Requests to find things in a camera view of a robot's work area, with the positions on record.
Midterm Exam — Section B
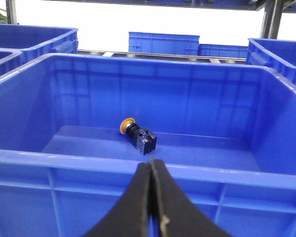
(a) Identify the blue crate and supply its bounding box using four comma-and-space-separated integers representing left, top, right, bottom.
0, 24, 78, 64
246, 38, 296, 85
0, 54, 296, 237
129, 32, 200, 56
197, 44, 248, 58
0, 48, 22, 76

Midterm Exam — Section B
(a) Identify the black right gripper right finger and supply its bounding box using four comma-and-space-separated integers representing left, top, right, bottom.
150, 158, 231, 237

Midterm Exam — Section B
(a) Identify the blue crate rear right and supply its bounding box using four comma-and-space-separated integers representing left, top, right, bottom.
246, 38, 296, 85

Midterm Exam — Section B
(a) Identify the yellow push button switch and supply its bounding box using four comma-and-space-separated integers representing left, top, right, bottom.
120, 118, 157, 155

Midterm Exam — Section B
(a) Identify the blue crate far centre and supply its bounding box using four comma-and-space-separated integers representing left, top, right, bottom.
129, 32, 200, 56

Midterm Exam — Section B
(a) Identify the blue crate far right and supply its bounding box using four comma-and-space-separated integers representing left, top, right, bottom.
197, 44, 248, 58

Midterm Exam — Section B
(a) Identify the blue crate front right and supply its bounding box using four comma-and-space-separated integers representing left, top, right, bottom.
0, 54, 296, 237

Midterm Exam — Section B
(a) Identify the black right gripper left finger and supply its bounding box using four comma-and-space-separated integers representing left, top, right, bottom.
84, 162, 151, 237

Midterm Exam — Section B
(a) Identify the blue crate front left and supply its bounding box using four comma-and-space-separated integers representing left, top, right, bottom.
0, 48, 22, 76

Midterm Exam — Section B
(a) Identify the blue crate rear left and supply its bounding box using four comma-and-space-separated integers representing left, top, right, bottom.
0, 24, 78, 64

